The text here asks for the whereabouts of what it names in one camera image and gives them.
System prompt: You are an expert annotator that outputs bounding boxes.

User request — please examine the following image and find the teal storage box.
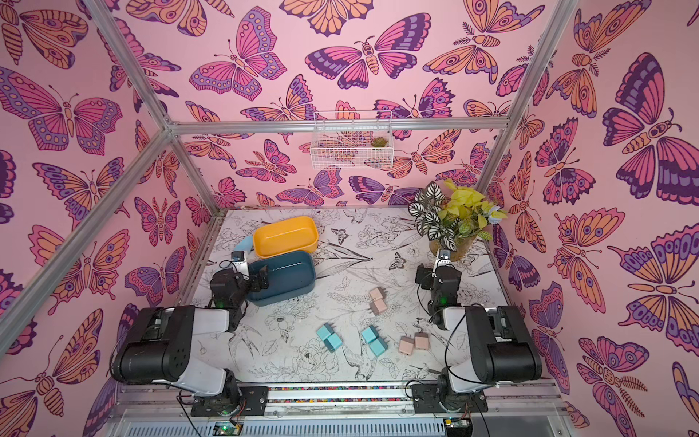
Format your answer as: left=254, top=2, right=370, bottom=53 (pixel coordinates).
left=247, top=251, right=316, bottom=307

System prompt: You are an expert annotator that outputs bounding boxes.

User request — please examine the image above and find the pink plug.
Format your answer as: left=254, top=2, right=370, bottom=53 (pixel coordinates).
left=370, top=288, right=384, bottom=300
left=398, top=336, right=415, bottom=356
left=370, top=299, right=388, bottom=316
left=414, top=332, right=431, bottom=351

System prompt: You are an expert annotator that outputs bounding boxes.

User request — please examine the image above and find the yellow storage box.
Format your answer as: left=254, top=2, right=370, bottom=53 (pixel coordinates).
left=253, top=217, right=320, bottom=259

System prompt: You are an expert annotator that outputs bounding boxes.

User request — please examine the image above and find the teal plug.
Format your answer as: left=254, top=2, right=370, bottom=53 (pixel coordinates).
left=369, top=337, right=388, bottom=357
left=316, top=323, right=334, bottom=342
left=323, top=333, right=343, bottom=353
left=360, top=326, right=379, bottom=344

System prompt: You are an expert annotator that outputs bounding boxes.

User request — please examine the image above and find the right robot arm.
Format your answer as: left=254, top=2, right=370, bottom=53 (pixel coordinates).
left=415, top=249, right=542, bottom=395

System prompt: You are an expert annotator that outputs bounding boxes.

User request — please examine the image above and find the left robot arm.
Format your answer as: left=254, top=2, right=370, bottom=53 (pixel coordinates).
left=110, top=251, right=269, bottom=405

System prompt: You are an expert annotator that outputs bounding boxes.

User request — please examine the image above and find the light blue scoop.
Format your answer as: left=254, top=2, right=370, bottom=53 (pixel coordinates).
left=231, top=236, right=254, bottom=259

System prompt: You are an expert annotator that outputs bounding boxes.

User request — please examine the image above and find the potted plant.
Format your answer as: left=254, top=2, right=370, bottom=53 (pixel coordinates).
left=408, top=178, right=507, bottom=261

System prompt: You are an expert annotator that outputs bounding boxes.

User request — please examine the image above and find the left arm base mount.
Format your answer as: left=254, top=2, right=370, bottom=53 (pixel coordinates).
left=190, top=386, right=269, bottom=417

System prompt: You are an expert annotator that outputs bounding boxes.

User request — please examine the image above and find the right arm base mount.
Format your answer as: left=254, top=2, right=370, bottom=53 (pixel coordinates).
left=406, top=382, right=489, bottom=414

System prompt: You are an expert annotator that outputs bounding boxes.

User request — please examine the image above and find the white wire basket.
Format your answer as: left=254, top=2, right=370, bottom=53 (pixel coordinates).
left=308, top=109, right=395, bottom=170

